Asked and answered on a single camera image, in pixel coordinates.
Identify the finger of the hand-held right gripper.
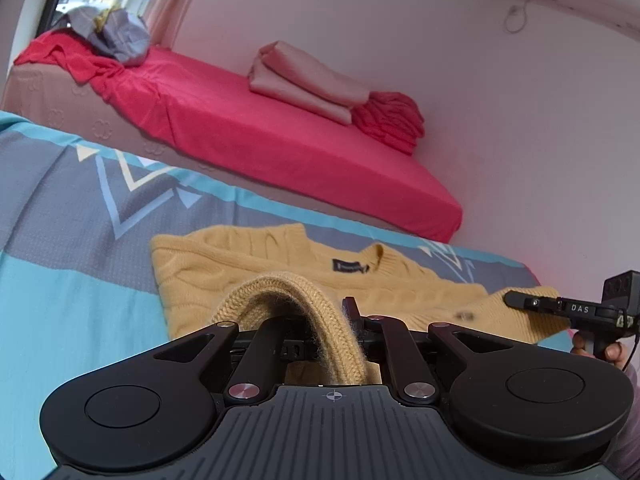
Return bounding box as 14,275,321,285
503,289,567,317

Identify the grey crumpled cloth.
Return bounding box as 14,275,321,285
65,4,152,67

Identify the tan cable-knit cardigan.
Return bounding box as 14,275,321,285
150,224,576,387

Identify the beige mattress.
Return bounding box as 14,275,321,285
0,62,451,242

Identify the pink curtain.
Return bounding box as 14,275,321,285
144,0,213,52

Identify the white looped cable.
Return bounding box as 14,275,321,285
503,0,535,35

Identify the pink folded cloth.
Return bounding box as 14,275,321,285
248,40,374,126

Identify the white pillar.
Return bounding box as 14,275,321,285
10,0,67,63

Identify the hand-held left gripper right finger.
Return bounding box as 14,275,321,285
341,296,533,407

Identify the red bed mattress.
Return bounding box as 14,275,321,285
12,30,463,244

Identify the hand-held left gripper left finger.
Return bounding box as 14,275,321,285
152,316,301,406

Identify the blue grey patterned blanket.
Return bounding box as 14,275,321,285
0,110,553,480

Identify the person's right hand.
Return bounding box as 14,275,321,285
571,332,640,372

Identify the person's right forearm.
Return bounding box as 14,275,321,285
607,360,640,480

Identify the red folded cloth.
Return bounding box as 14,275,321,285
350,91,426,156

